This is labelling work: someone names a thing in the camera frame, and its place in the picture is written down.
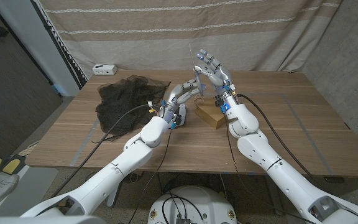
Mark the striped beige curtain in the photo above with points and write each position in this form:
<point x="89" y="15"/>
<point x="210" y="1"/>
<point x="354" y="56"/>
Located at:
<point x="135" y="37"/>

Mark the grey table leg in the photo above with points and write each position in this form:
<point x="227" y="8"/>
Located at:
<point x="273" y="196"/>

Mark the white table leg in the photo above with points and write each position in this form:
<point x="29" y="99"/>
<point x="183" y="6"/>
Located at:
<point x="113" y="199"/>

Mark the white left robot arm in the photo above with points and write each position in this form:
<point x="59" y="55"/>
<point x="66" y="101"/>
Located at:
<point x="120" y="168"/>

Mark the black mesh netting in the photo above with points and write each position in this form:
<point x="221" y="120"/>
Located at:
<point x="126" y="99"/>

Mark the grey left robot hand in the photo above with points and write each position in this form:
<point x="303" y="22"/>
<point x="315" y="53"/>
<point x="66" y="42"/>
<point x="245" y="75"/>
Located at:
<point x="176" y="96"/>

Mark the black curtain frame bar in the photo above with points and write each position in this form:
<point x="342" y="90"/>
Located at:
<point x="57" y="43"/>

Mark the white power strip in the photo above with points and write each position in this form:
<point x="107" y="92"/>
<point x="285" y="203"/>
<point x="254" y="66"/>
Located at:
<point x="104" y="69"/>

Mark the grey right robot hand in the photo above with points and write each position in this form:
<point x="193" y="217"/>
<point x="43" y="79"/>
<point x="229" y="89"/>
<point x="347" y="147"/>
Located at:
<point x="219" y="74"/>

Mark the white game controller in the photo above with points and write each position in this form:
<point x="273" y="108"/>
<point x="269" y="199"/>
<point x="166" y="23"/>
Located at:
<point x="182" y="113"/>

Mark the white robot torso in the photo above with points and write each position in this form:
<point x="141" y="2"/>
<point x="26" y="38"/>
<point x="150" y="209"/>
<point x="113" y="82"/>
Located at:
<point x="194" y="202"/>

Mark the brown paper bag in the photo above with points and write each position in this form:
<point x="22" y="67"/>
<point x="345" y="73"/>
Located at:
<point x="210" y="115"/>

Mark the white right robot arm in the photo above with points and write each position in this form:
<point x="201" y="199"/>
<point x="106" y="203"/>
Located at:
<point x="275" y="168"/>

